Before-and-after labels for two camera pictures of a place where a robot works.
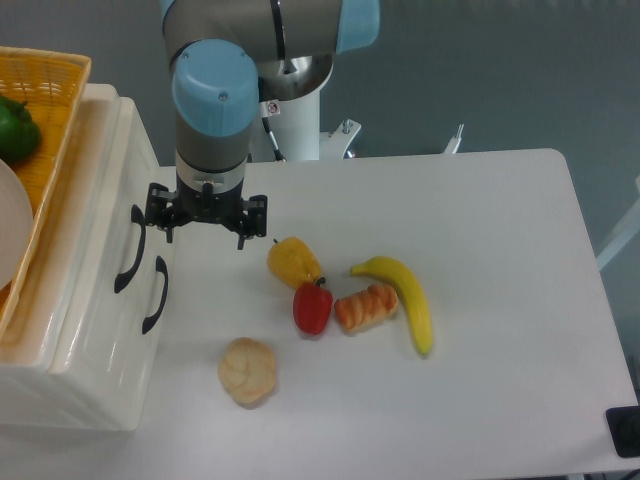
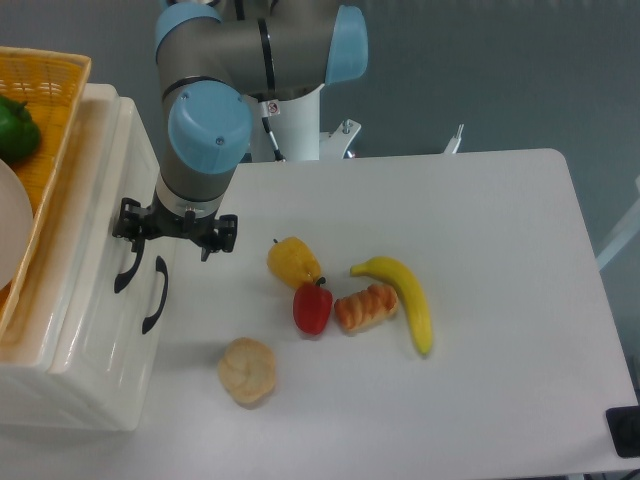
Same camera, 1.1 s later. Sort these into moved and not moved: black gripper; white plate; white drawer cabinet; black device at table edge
Moved: black gripper
Not moved: black device at table edge; white drawer cabinet; white plate
